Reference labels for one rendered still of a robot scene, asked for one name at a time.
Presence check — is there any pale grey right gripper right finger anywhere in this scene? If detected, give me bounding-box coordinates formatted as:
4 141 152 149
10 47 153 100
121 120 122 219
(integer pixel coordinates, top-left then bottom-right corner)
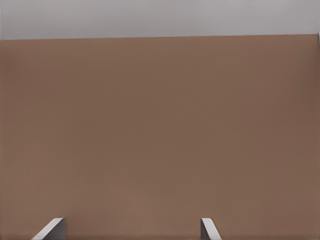
200 217 222 240

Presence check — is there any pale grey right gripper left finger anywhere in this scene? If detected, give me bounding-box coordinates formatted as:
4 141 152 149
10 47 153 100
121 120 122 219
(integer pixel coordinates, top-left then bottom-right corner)
30 217 67 240

